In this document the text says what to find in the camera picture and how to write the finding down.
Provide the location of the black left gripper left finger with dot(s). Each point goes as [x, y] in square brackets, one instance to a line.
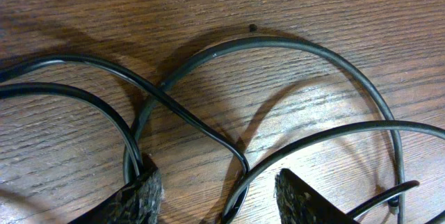
[138, 202]

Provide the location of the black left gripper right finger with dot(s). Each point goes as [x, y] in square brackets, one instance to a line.
[299, 203]

